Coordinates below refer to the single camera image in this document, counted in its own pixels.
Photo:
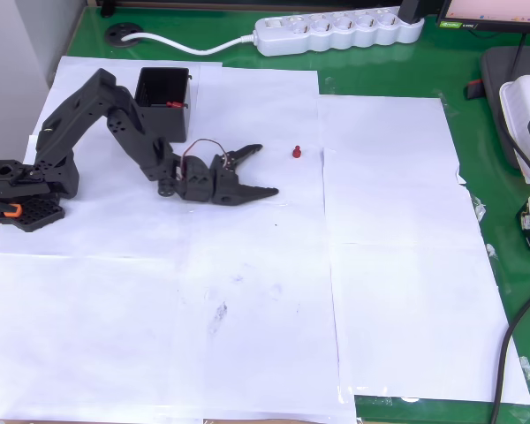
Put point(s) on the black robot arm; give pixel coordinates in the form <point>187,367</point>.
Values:
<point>79,106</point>

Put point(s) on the black open box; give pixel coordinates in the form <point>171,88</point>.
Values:
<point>172,123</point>

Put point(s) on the white paper sheet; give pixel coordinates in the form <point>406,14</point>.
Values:
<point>415,318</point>
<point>388,168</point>
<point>247,110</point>
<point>137,335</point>

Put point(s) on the orange black clamp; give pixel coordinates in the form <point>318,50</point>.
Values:
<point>4,207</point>

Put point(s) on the white power strip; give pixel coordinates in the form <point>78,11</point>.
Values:
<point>340,31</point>

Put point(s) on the black plug adapter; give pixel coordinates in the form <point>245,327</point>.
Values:
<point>411,9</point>

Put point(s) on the red black usb stick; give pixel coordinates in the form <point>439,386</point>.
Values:
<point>474,89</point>

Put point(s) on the grey pad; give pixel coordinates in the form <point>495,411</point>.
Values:
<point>494,88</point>

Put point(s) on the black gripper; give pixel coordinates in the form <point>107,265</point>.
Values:
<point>224,185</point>

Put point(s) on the black computer monitor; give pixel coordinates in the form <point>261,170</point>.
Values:
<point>494,15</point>

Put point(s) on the white plastic container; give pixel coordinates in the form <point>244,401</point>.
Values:
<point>517,119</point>

